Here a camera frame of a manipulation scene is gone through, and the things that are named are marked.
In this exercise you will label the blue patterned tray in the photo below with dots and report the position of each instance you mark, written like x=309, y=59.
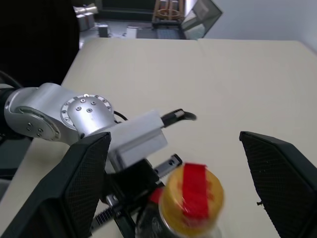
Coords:
x=168, y=33

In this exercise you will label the large black rounded shape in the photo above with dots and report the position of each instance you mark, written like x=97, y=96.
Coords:
x=34, y=39

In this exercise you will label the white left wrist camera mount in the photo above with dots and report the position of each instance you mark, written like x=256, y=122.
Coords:
x=138, y=135

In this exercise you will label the dark bottle with yellow cap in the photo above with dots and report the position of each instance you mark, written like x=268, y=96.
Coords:
x=193, y=196

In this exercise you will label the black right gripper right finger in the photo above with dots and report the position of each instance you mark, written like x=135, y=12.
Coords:
x=284, y=183

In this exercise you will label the small grey box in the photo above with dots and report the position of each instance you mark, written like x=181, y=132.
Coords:
x=103, y=31

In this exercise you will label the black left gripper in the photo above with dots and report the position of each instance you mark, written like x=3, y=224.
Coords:
x=133, y=183

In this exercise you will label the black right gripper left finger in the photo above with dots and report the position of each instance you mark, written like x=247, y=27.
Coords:
x=62, y=188

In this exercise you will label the clear glass case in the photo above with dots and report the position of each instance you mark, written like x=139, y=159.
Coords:
x=200, y=19

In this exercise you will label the stacked white boxes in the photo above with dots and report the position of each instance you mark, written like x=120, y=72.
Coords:
x=85, y=18

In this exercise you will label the wooden frame rack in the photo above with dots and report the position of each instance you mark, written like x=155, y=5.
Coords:
x=168, y=11

